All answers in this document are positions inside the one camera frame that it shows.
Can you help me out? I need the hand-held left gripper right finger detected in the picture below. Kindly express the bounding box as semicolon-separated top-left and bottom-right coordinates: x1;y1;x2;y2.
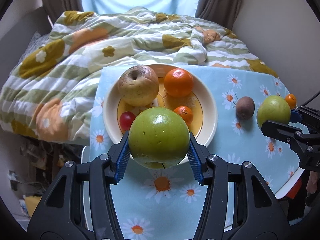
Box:
186;131;293;240

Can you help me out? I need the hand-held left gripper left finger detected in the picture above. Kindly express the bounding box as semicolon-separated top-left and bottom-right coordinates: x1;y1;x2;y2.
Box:
26;131;131;240

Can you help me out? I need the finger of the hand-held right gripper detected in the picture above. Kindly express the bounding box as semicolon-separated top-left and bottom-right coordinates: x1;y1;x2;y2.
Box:
261;120;304;144
290;106;320;130

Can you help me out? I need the small tangerine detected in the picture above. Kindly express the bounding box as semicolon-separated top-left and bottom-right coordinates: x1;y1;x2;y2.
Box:
285;94;297;110
173;106;194;125

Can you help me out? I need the green apple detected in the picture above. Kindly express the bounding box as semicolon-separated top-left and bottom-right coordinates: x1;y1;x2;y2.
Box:
128;107;190;169
257;96;292;129

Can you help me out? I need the brown kiwi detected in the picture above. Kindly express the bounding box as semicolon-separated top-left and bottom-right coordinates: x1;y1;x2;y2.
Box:
236;96;255;119

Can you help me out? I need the cream bowl with duck print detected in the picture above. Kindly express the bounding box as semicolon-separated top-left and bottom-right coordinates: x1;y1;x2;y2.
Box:
103;64;217;155

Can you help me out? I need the yellow wrinkled apple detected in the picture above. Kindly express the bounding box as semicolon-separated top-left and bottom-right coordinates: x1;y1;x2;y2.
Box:
117;65;159;107

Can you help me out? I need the large orange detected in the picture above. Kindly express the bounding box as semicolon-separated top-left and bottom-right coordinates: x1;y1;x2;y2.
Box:
164;68;194;98

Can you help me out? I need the person's right hand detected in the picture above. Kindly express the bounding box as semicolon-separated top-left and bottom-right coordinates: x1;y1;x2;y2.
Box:
305;171;320;195

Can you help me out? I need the light blue daisy tablecloth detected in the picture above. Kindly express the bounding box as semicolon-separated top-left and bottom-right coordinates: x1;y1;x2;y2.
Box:
89;65;304;240

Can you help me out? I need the white table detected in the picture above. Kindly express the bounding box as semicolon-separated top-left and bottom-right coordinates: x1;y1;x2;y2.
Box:
80;145;305;240

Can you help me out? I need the yellow object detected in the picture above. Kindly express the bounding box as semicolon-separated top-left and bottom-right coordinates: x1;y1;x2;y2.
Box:
24;195;42;217

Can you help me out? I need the green floral duvet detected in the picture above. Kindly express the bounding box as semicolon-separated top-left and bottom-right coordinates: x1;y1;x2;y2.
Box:
0;6;279;145

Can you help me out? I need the grey patterned pillow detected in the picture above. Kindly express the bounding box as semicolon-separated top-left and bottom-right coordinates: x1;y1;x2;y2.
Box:
24;31;50;55

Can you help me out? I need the grey bed headboard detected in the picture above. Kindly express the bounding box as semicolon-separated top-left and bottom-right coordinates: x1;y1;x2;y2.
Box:
0;6;53;85

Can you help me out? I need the black cable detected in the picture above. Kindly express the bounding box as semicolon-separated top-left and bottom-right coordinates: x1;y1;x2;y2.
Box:
299;90;320;108

